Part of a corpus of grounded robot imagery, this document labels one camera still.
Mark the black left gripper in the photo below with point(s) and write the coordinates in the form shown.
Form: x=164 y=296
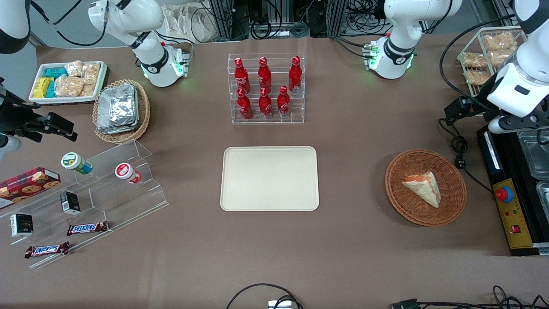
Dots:
x=477 y=108

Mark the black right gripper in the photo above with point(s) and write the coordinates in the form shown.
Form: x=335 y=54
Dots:
x=13 y=118

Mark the triangular sandwich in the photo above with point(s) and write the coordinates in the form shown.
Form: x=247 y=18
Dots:
x=424 y=189

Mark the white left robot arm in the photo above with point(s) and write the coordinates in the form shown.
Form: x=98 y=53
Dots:
x=403 y=25

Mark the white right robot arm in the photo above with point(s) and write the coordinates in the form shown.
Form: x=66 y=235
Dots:
x=128 y=17

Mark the white rectangular snack tray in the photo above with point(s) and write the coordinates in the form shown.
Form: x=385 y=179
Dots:
x=64 y=100

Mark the oval light wicker basket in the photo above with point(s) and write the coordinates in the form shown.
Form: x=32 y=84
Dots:
x=143 y=111

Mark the round brown wicker basket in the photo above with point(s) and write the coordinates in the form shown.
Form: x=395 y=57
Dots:
x=411 y=212

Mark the beige plastic tray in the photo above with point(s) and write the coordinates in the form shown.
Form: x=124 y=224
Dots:
x=269 y=178

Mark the green lid yogurt cup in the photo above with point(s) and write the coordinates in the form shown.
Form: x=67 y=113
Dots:
x=75 y=162

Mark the teal snack pack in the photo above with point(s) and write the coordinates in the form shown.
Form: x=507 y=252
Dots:
x=51 y=89
x=56 y=73

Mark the bagged fried snack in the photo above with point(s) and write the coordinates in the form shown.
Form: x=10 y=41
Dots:
x=474 y=60
x=501 y=58
x=499 y=41
x=477 y=77

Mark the clear rice cracker bag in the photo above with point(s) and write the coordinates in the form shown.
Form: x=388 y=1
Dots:
x=74 y=68
x=88 y=90
x=68 y=86
x=91 y=73

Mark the yellow snack pack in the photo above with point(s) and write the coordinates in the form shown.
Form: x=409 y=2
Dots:
x=42 y=88

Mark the silver foil packs stack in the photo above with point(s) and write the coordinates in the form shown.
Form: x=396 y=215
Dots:
x=118 y=109

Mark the red tartan cookie box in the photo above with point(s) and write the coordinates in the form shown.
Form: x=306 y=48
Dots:
x=25 y=182

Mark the small black box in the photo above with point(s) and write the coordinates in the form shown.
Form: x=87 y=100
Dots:
x=70 y=202
x=21 y=225

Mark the red lid yogurt cup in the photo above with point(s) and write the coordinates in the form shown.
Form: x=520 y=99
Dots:
x=125 y=171

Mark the black food warmer appliance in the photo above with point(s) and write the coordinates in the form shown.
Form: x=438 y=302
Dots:
x=514 y=163

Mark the steel food pan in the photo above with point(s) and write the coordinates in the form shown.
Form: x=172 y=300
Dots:
x=544 y=201
x=532 y=154

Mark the red emergency stop button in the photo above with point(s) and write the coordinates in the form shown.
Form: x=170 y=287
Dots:
x=504 y=194

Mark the clear acrylic stepped shelf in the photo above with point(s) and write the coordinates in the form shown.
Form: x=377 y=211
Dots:
x=128 y=201

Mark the snickers chocolate bar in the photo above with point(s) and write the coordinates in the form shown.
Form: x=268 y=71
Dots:
x=87 y=228
x=47 y=249

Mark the red cola bottle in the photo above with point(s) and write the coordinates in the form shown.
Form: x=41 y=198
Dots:
x=241 y=75
x=264 y=74
x=295 y=75
x=244 y=107
x=265 y=105
x=283 y=103

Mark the beige canvas bag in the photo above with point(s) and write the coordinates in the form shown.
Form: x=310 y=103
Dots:
x=188 y=23

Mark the clear acrylic bottle rack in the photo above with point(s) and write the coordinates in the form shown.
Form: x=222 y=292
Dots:
x=266 y=120

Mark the small silver device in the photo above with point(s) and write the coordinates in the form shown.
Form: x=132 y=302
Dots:
x=279 y=305

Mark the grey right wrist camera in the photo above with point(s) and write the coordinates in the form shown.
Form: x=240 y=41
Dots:
x=8 y=145

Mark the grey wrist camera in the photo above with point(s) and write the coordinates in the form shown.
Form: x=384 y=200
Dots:
x=8 y=145
x=514 y=124

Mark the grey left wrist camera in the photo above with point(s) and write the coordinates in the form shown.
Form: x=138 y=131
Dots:
x=514 y=124

